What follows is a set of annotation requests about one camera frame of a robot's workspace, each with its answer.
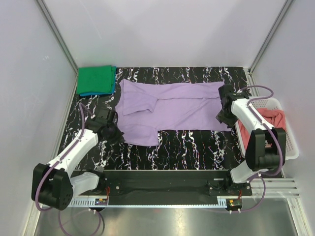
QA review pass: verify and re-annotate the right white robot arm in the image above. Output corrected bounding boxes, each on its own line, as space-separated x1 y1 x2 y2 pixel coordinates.
216 85 286 184

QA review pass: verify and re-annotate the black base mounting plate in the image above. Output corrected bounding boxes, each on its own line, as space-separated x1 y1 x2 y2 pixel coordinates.
83 170 252 207

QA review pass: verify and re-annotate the purple t shirt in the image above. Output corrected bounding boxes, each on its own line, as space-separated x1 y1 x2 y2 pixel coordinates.
115 79 230 147

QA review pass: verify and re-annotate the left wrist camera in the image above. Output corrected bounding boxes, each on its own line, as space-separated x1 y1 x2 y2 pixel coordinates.
96 109 116 122

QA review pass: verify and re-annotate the white plastic laundry basket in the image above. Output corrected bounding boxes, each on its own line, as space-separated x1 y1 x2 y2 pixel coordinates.
235 98 299 160

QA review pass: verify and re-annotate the white slotted cable duct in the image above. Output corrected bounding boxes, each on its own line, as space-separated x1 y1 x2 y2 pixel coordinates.
68 196 227 208

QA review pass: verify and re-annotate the red t shirt in basket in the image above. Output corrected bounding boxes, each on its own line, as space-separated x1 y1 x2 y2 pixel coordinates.
238 108 286 149

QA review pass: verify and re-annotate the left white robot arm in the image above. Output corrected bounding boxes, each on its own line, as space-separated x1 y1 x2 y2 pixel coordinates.
31 111 124 211

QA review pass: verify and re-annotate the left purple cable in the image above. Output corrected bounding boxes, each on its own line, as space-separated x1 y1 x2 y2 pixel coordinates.
35 103 106 234

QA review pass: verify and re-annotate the aluminium frame rail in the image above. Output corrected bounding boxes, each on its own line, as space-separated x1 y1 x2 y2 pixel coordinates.
31 178 300 199

